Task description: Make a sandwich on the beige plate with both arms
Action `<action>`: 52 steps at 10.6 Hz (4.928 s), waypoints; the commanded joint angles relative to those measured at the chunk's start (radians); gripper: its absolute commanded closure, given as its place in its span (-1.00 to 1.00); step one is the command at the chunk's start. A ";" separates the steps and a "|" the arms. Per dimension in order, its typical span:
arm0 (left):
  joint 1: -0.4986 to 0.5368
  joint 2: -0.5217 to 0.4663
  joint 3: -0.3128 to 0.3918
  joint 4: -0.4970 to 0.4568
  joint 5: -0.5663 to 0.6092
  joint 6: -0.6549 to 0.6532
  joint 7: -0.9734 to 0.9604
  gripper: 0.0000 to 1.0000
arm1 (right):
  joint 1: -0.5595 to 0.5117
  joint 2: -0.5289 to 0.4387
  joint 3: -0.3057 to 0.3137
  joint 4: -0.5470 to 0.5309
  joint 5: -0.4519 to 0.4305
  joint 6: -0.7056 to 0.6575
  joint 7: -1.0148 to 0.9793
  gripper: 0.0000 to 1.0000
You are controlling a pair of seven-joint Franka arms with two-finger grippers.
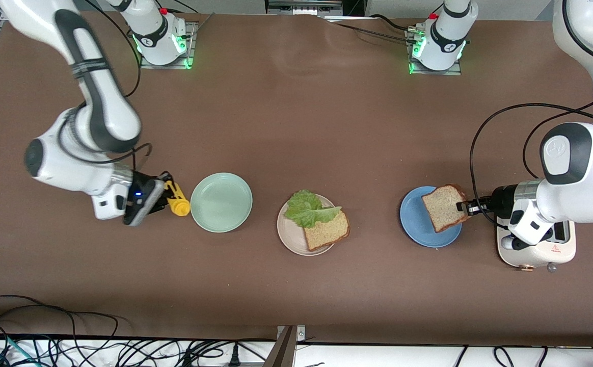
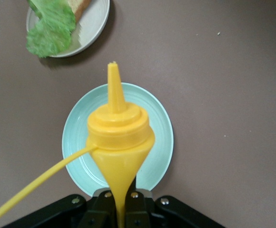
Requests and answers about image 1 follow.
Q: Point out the pale green plate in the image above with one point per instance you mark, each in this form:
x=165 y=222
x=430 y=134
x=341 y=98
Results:
x=221 y=203

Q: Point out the aluminium frame profile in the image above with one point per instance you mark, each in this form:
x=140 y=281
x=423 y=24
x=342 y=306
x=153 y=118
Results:
x=301 y=7

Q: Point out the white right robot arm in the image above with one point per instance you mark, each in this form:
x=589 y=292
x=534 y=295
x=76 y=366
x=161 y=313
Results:
x=52 y=163

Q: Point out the white shelf board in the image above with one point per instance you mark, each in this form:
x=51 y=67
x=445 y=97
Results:
x=378 y=357

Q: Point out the brown bread slice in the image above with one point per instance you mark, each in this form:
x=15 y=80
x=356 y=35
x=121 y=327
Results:
x=327 y=234
x=441 y=209

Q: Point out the black power plug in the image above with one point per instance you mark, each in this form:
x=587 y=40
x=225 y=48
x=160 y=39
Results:
x=234 y=354

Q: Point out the beige plate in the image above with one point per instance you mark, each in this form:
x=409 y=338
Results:
x=289 y=237

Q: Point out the yellow mustard squeeze bottle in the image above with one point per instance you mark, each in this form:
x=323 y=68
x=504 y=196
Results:
x=180 y=206

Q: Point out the grey metal bracket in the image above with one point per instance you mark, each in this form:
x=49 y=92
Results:
x=284 y=351

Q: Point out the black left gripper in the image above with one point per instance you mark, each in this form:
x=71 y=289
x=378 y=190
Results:
x=502 y=201

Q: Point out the green lettuce leaf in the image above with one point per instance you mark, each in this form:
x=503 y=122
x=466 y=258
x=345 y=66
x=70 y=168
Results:
x=306 y=211

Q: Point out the blue plate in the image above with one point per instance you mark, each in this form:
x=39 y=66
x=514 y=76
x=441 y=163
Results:
x=413 y=224

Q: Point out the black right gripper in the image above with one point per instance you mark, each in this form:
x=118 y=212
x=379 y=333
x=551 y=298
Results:
x=160 y=198

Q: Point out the white two-slot toaster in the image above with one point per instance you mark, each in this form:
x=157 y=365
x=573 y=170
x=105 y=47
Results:
x=541 y=255

